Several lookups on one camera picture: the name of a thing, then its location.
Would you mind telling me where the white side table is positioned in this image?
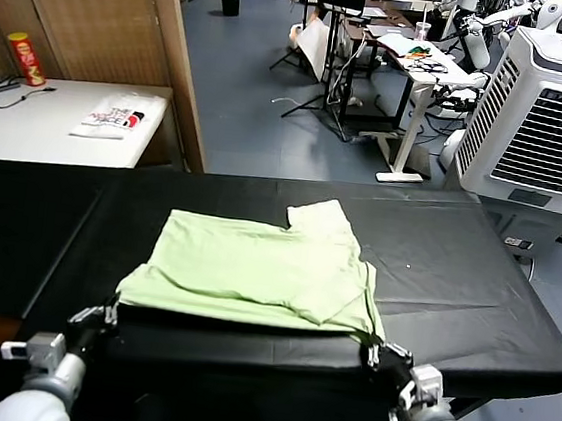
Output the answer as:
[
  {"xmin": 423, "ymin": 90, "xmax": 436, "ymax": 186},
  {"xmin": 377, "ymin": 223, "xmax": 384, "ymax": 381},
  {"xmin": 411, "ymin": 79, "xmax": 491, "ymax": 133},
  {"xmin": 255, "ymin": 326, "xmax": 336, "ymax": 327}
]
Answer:
[{"xmin": 0, "ymin": 68, "xmax": 175, "ymax": 179}]

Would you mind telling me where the green orange toy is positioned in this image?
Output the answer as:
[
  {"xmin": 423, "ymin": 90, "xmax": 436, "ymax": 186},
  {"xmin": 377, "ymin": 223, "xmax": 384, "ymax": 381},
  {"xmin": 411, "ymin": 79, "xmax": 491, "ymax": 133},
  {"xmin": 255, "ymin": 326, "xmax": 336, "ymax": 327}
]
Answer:
[{"xmin": 407, "ymin": 42, "xmax": 433, "ymax": 61}]

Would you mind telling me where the floor power strip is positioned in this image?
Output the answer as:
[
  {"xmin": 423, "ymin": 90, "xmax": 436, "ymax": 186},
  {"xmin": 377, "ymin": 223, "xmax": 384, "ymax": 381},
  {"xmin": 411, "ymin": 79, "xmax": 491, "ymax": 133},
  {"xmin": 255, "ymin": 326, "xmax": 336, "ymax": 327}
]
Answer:
[{"xmin": 503, "ymin": 236, "xmax": 535, "ymax": 251}]

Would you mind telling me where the black cable on side table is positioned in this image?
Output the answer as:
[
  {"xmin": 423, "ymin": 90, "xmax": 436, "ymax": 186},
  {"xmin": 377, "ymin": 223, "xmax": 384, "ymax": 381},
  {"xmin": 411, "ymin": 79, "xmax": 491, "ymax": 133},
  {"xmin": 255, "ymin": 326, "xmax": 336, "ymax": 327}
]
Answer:
[{"xmin": 0, "ymin": 73, "xmax": 58, "ymax": 116}]

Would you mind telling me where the small black table cover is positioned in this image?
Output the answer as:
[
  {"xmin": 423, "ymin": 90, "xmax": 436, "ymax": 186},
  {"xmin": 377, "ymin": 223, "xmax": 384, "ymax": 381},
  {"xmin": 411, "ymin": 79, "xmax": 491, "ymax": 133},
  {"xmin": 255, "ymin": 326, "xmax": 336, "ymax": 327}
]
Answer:
[{"xmin": 0, "ymin": 155, "xmax": 116, "ymax": 328}]

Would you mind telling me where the white air cooler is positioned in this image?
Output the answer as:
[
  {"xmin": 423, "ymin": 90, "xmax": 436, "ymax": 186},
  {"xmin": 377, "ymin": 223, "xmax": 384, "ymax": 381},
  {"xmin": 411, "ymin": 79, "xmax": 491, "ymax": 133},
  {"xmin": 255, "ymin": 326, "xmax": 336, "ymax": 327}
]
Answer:
[{"xmin": 437, "ymin": 20, "xmax": 562, "ymax": 256}]

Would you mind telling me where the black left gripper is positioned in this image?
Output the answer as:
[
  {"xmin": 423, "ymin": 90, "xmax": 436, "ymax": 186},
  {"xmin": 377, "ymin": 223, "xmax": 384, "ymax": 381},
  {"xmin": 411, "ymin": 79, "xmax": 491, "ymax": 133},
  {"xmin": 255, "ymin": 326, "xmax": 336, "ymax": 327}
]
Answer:
[{"xmin": 64, "ymin": 291, "xmax": 122, "ymax": 361}]

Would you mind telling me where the wooden folding screen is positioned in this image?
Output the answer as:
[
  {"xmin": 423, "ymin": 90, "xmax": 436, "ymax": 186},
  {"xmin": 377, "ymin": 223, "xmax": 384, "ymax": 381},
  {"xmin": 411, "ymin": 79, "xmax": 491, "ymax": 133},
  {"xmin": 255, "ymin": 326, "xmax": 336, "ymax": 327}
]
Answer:
[{"xmin": 0, "ymin": 0, "xmax": 224, "ymax": 173}]

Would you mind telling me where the large black table cover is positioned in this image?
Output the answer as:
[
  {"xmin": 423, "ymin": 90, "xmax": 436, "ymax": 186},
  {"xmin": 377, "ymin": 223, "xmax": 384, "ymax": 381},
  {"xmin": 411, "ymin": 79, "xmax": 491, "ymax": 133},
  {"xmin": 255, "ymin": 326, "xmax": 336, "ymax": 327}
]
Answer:
[{"xmin": 11, "ymin": 146, "xmax": 562, "ymax": 417}]

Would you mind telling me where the black cable bundle on desk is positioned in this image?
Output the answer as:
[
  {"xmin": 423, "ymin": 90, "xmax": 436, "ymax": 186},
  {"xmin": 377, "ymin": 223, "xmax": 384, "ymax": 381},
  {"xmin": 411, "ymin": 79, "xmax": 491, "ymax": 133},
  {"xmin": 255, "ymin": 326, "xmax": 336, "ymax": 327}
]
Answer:
[{"xmin": 405, "ymin": 55, "xmax": 452, "ymax": 77}]

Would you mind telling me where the red chips can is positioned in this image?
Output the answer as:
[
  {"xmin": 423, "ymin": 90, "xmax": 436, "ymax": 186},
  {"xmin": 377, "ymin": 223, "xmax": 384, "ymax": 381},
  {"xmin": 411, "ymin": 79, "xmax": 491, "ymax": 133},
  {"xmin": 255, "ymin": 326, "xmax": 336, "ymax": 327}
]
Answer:
[{"xmin": 3, "ymin": 30, "xmax": 52, "ymax": 89}]

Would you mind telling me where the light green t-shirt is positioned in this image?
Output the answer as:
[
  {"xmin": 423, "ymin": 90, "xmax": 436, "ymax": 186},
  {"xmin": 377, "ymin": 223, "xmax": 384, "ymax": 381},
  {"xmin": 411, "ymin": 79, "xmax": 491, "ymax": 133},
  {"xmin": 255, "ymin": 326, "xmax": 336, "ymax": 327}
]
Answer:
[{"xmin": 112, "ymin": 177, "xmax": 400, "ymax": 347}]

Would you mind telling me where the white printed folded garment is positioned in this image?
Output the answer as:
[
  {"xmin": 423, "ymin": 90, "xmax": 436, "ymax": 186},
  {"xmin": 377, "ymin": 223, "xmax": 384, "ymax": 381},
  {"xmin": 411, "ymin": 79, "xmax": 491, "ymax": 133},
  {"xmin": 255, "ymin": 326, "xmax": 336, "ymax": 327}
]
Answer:
[{"xmin": 69, "ymin": 85, "xmax": 166, "ymax": 147}]

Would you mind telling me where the white leaning board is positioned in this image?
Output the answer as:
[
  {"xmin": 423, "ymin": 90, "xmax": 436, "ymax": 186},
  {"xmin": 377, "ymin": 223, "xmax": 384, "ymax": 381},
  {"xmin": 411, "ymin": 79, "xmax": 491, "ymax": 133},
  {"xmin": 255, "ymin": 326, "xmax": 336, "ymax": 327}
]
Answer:
[{"xmin": 292, "ymin": 14, "xmax": 332, "ymax": 83}]

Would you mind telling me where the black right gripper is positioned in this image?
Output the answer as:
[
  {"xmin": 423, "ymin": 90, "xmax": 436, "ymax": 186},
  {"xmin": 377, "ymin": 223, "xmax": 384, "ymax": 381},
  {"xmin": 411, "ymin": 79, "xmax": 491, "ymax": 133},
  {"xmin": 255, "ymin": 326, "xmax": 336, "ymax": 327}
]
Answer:
[{"xmin": 361, "ymin": 340, "xmax": 422, "ymax": 402}]

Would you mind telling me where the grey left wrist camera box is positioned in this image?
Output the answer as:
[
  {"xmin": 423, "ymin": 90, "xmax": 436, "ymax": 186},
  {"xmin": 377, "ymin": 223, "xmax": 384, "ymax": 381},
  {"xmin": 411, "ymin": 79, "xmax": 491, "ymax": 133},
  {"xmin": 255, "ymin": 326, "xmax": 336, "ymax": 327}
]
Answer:
[{"xmin": 0, "ymin": 326, "xmax": 68, "ymax": 375}]

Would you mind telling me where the white humanoid robot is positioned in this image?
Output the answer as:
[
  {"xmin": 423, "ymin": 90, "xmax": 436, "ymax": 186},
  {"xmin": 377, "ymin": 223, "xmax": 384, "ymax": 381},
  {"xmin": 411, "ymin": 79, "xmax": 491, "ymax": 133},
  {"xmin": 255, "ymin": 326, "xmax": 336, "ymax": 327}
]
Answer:
[{"xmin": 429, "ymin": 0, "xmax": 562, "ymax": 83}]

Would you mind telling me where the white standing desk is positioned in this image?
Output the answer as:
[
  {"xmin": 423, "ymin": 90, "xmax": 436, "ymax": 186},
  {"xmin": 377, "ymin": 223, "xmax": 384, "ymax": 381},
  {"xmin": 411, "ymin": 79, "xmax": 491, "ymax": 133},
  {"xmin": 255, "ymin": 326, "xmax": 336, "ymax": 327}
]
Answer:
[{"xmin": 362, "ymin": 29, "xmax": 494, "ymax": 193}]

